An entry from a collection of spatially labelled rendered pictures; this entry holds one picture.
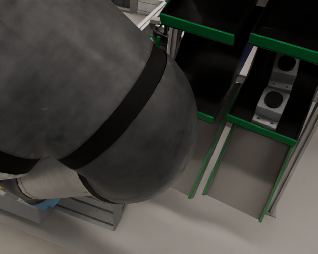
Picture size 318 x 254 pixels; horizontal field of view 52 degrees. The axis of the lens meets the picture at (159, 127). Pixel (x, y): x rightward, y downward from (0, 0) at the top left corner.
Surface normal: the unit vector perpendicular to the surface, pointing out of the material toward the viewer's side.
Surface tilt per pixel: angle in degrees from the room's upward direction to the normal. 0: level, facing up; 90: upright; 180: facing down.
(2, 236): 0
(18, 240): 0
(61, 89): 71
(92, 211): 90
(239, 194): 45
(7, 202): 90
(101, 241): 0
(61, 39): 54
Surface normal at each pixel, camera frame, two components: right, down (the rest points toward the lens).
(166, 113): 0.62, 0.00
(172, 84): 0.71, -0.27
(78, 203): -0.33, 0.58
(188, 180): -0.28, -0.17
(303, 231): 0.09, -0.76
